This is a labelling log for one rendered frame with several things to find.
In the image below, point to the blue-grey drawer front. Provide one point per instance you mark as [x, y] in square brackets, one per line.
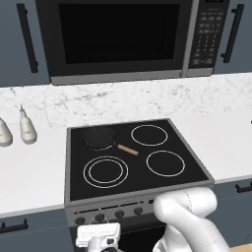
[234, 213]
[36, 233]

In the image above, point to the black oven door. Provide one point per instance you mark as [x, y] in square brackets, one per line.
[138, 238]

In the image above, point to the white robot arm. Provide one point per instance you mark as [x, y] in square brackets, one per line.
[190, 210]

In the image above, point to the black microwave door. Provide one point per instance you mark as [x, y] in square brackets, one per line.
[118, 36]

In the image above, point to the black and steel microwave oven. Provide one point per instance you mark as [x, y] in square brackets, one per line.
[131, 39]

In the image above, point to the black stove knob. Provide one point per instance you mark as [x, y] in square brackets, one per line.
[99, 217]
[138, 211]
[119, 214]
[80, 220]

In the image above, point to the black and steel stove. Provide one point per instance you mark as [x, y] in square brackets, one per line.
[138, 183]

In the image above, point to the white bottle with spout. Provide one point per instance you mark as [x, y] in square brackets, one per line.
[4, 133]
[27, 128]

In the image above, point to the blue-grey cupboard door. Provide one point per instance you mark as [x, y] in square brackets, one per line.
[13, 42]
[241, 36]

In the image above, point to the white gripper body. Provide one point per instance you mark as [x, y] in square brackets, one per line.
[98, 232]

